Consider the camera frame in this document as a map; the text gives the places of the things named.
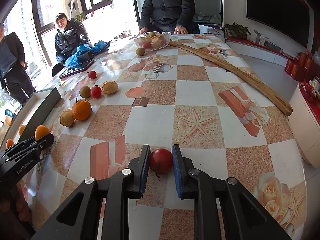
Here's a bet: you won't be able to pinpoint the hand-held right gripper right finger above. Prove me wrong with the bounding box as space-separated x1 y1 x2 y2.
171 144 292 240

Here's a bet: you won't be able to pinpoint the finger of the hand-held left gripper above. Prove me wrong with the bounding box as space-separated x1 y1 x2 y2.
0 133 55 171

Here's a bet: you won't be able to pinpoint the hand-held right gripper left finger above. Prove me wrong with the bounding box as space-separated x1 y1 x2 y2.
31 144 151 240

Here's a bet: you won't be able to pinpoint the large red tomato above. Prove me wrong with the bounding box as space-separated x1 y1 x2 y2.
149 148 174 178

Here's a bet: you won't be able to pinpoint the white tray box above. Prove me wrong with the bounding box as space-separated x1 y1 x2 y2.
0 87 62 151

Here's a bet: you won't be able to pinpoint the orange with stem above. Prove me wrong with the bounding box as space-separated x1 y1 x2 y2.
72 98 92 122

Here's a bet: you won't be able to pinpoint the person's left hand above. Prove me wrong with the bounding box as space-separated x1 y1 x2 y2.
15 180 33 223

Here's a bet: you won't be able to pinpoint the tablet with red case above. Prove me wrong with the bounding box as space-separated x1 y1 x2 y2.
59 60 95 79

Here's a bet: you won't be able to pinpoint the blue plastic bag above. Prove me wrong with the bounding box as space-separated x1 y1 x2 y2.
64 40 109 69

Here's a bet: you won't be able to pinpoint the long wooden stick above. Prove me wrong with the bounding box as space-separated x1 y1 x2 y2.
168 40 293 116

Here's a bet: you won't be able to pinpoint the glass bowl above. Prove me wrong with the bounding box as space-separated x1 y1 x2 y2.
134 31 171 51

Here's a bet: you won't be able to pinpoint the white round cabinet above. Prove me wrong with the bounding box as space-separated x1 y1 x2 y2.
289 81 320 168

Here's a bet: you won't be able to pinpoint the white paper bag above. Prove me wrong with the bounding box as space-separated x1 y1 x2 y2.
199 24 225 42

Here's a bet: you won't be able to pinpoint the red-topped television bench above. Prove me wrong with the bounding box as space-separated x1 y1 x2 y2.
226 36 290 67

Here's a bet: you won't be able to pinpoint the potted green plant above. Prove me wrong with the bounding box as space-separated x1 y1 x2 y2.
223 22 251 40

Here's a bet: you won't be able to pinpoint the red gift box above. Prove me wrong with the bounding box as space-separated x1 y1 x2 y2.
285 59 299 78
297 52 306 70
304 51 314 79

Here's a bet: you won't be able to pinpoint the red packaged goods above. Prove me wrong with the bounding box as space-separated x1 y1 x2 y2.
300 76 320 107

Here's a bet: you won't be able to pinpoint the white small box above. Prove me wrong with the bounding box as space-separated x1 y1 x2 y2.
254 30 270 47

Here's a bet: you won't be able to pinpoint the glass display cabinet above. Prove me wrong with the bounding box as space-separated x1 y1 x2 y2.
191 0 223 25

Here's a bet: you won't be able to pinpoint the black television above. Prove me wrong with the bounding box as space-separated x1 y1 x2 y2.
246 0 310 48

